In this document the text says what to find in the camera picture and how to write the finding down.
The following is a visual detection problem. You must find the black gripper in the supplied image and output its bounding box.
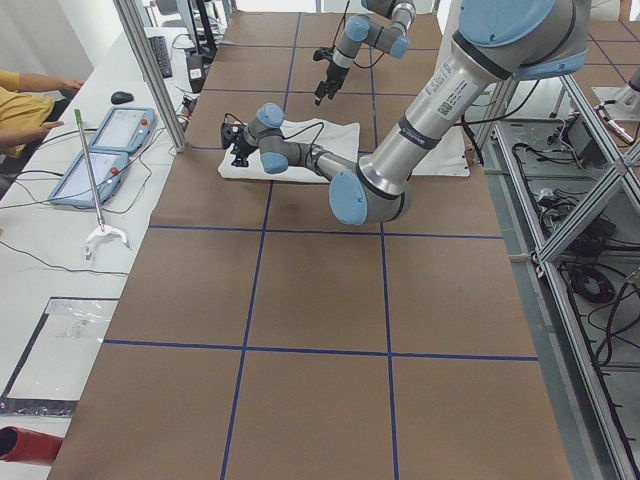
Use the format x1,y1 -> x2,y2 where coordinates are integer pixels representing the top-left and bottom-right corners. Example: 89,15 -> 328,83
231,130 -> 258,168
314,62 -> 348,105

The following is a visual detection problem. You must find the white long-sleeve printed shirt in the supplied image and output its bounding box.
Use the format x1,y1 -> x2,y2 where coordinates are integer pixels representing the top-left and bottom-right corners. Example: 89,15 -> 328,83
218,118 -> 360,184

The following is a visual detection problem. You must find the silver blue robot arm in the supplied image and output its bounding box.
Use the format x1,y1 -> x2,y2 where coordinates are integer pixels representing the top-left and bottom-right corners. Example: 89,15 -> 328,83
221,0 -> 591,225
313,0 -> 416,105

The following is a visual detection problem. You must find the upper blue teach pendant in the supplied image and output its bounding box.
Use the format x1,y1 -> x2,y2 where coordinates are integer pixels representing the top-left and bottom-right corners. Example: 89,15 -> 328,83
89,106 -> 156,154

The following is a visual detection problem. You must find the blue teach pendant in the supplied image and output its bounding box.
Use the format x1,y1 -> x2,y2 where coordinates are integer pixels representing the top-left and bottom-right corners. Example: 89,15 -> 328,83
47,150 -> 131,209
89,106 -> 156,154

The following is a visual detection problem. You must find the lower blue teach pendant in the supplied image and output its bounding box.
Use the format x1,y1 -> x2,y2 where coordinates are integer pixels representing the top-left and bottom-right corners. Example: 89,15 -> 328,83
47,150 -> 131,209

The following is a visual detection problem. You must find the black computer mouse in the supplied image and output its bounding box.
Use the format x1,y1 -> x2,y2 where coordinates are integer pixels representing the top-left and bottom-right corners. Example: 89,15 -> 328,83
110,91 -> 135,105

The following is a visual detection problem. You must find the black keyboard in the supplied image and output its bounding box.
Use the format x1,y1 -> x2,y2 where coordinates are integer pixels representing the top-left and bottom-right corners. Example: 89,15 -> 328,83
147,36 -> 173,78

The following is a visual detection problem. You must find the reacher grabber stick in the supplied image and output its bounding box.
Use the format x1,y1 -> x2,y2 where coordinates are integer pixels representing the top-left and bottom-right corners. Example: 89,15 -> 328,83
74,109 -> 130,260

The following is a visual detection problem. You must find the person in yellow shirt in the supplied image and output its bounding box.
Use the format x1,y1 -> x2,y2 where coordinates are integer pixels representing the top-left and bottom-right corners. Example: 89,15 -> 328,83
1,70 -> 84,158

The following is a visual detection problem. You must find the clear plastic bag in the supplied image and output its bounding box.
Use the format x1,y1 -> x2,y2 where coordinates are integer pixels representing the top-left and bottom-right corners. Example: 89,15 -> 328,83
1,297 -> 118,418

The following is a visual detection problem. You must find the red cylinder object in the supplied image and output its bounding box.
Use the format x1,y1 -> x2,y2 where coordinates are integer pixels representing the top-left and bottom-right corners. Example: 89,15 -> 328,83
1,426 -> 64,466

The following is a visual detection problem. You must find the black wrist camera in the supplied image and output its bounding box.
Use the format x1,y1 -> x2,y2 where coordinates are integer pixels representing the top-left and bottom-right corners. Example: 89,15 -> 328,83
313,47 -> 334,61
220,113 -> 246,149

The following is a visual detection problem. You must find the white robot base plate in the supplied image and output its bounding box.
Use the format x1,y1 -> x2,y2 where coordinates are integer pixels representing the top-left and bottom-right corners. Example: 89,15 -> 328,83
412,127 -> 470,177

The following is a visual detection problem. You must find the aluminium frame post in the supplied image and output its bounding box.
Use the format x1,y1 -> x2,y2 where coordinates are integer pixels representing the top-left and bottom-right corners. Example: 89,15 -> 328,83
113,0 -> 186,153

